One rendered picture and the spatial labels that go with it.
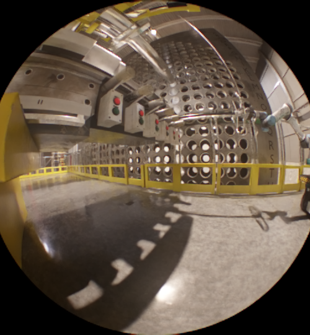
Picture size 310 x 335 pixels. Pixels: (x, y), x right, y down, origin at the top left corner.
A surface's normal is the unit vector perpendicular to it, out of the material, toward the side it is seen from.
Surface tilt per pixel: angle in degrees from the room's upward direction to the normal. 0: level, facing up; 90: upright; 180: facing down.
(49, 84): 90
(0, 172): 90
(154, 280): 0
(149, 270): 0
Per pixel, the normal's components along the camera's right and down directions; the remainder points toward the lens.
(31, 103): 0.86, 0.00
